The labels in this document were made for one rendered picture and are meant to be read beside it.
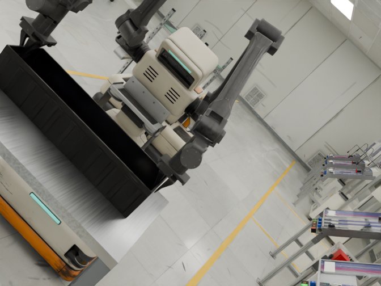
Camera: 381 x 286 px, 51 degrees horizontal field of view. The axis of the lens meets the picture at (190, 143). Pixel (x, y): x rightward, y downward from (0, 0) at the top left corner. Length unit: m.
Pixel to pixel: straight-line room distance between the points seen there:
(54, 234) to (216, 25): 9.94
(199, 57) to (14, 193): 1.02
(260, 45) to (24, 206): 1.26
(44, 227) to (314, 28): 9.71
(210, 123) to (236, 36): 10.17
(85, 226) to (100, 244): 0.06
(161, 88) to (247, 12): 9.72
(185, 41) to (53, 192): 0.82
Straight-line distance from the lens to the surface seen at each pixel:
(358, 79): 10.77
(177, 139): 1.92
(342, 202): 6.74
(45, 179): 1.05
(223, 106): 1.11
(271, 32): 1.29
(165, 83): 1.62
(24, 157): 1.06
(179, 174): 1.13
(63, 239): 1.90
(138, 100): 1.64
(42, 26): 1.25
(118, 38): 1.72
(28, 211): 1.94
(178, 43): 1.56
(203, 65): 1.54
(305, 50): 10.87
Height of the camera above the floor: 1.38
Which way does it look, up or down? 17 degrees down
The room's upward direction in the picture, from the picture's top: 45 degrees clockwise
